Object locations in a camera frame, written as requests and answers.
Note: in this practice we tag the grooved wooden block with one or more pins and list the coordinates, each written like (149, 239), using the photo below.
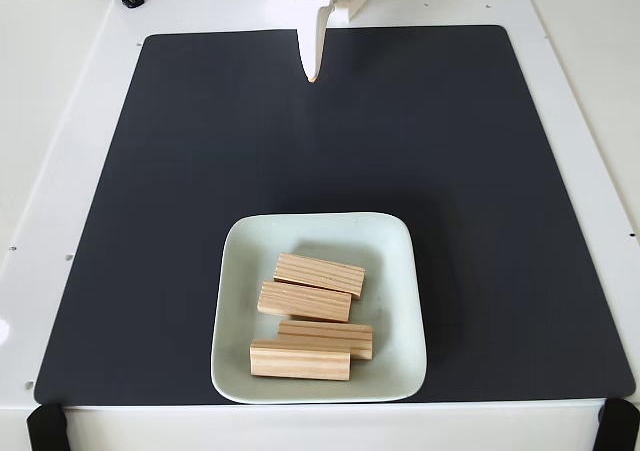
(300, 363)
(325, 273)
(350, 338)
(305, 301)

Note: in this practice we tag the pale green square plate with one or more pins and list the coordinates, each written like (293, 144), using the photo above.
(240, 271)

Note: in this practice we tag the black table mat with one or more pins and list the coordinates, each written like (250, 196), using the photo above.
(150, 246)

